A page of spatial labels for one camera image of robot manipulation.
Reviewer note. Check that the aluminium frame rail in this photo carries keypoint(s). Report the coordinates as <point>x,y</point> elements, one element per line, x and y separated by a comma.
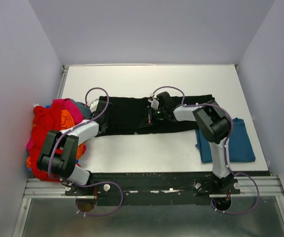
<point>267,186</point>

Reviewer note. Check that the magenta t-shirt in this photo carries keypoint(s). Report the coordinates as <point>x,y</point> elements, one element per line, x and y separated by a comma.
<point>68,105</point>

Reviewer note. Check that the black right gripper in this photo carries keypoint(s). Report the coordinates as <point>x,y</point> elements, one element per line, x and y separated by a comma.
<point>147,121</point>

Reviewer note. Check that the grey-blue t-shirt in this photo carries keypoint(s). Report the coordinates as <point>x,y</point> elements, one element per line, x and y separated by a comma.
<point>85,111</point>

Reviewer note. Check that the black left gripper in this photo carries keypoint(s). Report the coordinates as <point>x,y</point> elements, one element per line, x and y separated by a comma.
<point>110,120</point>

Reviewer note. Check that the red t-shirt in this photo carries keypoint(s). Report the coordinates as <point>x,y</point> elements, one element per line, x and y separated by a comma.
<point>42,175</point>

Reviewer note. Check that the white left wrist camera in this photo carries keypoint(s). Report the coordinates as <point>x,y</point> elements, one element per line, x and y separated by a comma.
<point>93,105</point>

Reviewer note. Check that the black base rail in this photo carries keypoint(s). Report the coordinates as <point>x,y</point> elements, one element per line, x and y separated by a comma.
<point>159,188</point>

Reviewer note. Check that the orange t-shirt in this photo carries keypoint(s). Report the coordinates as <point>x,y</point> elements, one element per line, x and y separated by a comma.
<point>46,119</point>

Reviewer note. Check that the black t-shirt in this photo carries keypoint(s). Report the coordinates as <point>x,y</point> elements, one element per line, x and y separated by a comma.
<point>127,113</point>

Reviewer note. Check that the folded teal t-shirt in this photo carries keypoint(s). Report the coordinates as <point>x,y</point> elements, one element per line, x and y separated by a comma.
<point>240,148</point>

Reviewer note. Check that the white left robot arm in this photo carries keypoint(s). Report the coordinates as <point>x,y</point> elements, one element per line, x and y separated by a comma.
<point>58,154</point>

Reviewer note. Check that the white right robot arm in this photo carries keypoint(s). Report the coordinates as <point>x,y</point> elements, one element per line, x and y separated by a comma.
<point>213,121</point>

